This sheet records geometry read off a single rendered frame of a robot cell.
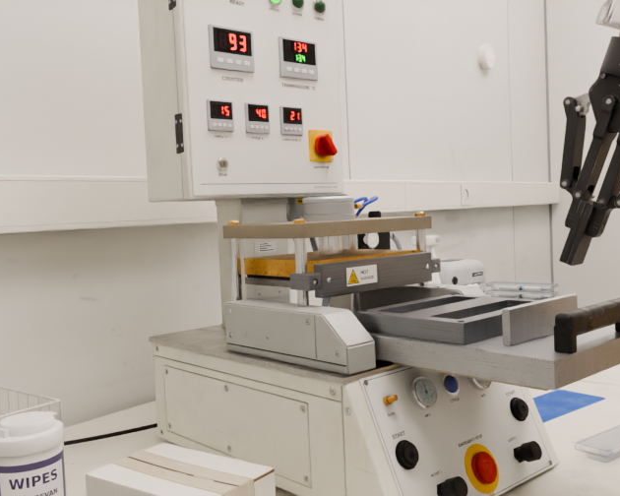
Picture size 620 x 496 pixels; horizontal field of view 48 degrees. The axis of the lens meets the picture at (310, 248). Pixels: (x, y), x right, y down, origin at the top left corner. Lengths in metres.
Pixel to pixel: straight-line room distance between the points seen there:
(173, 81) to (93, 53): 0.38
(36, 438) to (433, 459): 0.46
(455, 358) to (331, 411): 0.17
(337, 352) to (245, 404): 0.20
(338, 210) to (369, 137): 1.12
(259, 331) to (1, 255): 0.54
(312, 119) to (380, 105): 0.99
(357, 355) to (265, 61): 0.55
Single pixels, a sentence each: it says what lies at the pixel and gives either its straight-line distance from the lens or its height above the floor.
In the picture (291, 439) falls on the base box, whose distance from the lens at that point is 0.92.
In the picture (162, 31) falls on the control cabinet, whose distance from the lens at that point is 1.14.
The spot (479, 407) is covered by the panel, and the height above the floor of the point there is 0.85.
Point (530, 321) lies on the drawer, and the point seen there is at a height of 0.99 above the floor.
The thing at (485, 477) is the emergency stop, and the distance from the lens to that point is 0.94.
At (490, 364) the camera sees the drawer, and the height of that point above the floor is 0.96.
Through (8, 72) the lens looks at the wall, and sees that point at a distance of 1.36.
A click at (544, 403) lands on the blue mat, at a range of 1.39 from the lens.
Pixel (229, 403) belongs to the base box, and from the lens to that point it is 1.02.
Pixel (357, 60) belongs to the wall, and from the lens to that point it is 2.13.
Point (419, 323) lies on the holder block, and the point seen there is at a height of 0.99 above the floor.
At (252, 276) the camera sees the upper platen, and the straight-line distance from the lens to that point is 1.05.
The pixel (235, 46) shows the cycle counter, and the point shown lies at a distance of 1.14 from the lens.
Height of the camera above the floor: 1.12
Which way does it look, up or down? 3 degrees down
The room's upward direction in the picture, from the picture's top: 3 degrees counter-clockwise
